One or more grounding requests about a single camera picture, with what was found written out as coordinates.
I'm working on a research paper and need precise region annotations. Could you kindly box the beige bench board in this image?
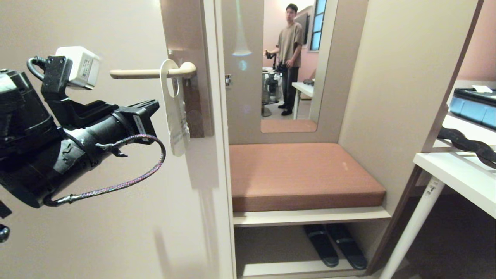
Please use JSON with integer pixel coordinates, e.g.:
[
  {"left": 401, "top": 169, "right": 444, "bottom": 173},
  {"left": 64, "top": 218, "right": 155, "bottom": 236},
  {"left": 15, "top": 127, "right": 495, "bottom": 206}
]
[{"left": 232, "top": 206, "right": 392, "bottom": 228}]

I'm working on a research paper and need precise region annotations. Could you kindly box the brown bench cushion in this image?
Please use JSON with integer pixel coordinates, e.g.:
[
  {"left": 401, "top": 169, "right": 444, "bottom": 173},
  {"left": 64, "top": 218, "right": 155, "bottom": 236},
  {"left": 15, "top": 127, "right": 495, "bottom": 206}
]
[{"left": 229, "top": 142, "right": 387, "bottom": 213}]

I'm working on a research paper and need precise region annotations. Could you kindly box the white door hanger sign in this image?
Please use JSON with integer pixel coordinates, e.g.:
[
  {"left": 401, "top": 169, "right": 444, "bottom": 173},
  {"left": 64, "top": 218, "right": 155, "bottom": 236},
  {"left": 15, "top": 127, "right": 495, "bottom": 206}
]
[{"left": 160, "top": 59, "right": 191, "bottom": 157}]

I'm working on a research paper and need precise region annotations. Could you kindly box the beige door handle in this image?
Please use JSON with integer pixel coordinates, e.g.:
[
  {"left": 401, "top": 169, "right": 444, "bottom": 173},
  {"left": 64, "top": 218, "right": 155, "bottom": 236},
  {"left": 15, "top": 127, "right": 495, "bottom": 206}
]
[{"left": 110, "top": 62, "right": 197, "bottom": 80}]

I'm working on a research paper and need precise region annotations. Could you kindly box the metal handle plate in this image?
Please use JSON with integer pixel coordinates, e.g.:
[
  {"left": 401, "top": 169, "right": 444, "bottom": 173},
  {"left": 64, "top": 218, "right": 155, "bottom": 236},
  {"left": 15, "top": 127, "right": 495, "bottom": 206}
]
[{"left": 160, "top": 0, "right": 215, "bottom": 138}]

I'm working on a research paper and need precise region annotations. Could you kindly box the white table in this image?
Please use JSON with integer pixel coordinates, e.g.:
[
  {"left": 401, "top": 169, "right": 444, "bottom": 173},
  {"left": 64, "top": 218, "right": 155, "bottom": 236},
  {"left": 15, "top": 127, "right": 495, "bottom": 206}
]
[{"left": 380, "top": 151, "right": 496, "bottom": 279}]

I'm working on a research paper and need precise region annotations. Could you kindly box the beige door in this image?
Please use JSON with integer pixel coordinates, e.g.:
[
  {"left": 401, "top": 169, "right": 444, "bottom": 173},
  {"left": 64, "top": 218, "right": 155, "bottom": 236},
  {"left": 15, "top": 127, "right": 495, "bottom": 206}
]
[{"left": 0, "top": 0, "right": 238, "bottom": 279}]

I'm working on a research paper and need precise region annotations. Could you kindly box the blue storage case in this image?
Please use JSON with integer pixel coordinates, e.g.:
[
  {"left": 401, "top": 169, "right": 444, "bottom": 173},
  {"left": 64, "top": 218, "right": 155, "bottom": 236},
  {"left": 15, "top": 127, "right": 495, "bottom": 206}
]
[{"left": 449, "top": 87, "right": 496, "bottom": 130}]

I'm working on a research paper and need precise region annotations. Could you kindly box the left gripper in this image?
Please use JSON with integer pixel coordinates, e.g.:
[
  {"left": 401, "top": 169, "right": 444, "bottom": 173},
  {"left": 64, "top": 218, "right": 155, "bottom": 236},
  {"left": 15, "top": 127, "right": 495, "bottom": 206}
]
[{"left": 0, "top": 100, "right": 160, "bottom": 209}]

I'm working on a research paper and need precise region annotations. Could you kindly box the braided cable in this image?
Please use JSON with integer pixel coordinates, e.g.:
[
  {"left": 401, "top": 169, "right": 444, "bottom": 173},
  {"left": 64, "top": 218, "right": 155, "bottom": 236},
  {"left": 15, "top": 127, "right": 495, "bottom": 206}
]
[{"left": 44, "top": 134, "right": 167, "bottom": 207}]

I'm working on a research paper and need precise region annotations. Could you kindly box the wall mirror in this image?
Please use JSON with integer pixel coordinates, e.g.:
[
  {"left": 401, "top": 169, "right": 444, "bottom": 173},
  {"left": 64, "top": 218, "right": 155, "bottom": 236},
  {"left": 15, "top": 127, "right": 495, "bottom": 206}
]
[{"left": 260, "top": 0, "right": 338, "bottom": 134}]

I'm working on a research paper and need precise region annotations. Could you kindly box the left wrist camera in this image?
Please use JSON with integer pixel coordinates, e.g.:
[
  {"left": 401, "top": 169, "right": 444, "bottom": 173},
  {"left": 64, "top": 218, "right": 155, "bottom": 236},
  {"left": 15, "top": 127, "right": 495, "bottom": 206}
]
[{"left": 26, "top": 46, "right": 119, "bottom": 130}]

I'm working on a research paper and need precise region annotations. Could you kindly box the black slipper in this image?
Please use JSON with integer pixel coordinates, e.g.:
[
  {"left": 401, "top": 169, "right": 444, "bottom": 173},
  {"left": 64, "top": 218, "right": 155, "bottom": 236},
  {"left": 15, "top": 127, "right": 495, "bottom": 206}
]
[
  {"left": 327, "top": 223, "right": 368, "bottom": 270},
  {"left": 304, "top": 224, "right": 340, "bottom": 268}
]

